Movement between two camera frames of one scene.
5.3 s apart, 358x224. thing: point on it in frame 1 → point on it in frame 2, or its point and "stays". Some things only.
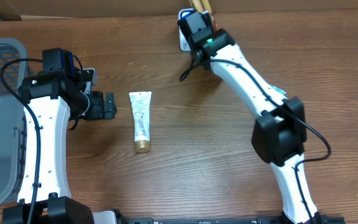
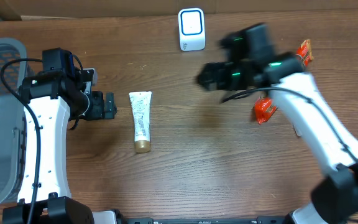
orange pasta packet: x=204 y=5 → x=264 y=107
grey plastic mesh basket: x=3 y=146 stays
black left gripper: x=102 y=109 stays
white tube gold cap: x=140 y=105 stays
